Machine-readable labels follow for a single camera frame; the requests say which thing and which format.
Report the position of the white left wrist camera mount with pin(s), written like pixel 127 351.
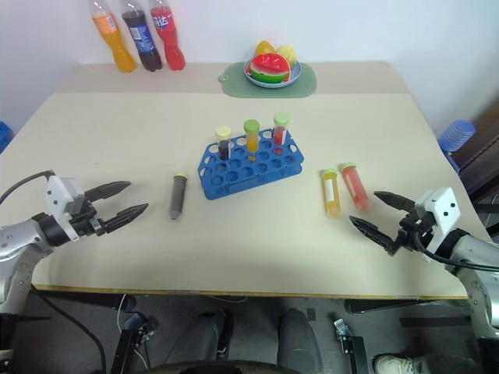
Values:
pixel 58 195

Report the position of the dark liquid tube, yellow cap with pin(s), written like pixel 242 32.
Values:
pixel 178 196
pixel 224 146

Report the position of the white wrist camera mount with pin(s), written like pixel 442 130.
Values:
pixel 58 195
pixel 438 212

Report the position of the toy orange-yellow fruit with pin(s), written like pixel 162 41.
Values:
pixel 265 48

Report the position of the orange liquid tube, green cap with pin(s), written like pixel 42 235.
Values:
pixel 252 136

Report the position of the orange soda bottle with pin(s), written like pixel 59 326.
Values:
pixel 117 43

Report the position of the black table frame bar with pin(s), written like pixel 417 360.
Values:
pixel 405 305

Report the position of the blue test tube rack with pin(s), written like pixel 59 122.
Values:
pixel 249 175

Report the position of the yellow liquid tube, green cap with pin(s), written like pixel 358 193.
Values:
pixel 331 192

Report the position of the red soda bottle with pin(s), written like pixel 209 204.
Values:
pixel 167 35

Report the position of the toy bumpy yellow fruit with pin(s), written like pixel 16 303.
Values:
pixel 288 53

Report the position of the dark wooden cabinet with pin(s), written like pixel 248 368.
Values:
pixel 483 152

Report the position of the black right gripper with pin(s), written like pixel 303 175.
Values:
pixel 411 233

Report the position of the dark cola bottle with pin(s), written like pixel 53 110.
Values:
pixel 142 39

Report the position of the dark rounded robot knee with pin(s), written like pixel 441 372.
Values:
pixel 202 339
pixel 298 343

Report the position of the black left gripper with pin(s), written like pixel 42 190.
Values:
pixel 87 223

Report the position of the blue plate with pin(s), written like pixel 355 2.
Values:
pixel 269 83

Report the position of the toy watermelon slice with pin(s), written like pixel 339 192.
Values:
pixel 271 68

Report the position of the blue plastic crate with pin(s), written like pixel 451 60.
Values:
pixel 4 136

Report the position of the green placemat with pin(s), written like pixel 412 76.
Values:
pixel 304 83

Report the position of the red liquid tube, green cap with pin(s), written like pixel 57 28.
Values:
pixel 355 187
pixel 280 130

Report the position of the white shoe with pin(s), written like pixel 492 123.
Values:
pixel 401 364

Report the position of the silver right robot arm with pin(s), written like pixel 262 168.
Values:
pixel 473 265

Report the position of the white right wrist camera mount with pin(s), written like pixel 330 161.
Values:
pixel 438 212

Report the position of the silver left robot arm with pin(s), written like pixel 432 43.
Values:
pixel 15 249

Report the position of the blue stacked plastic stools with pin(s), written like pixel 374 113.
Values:
pixel 456 136

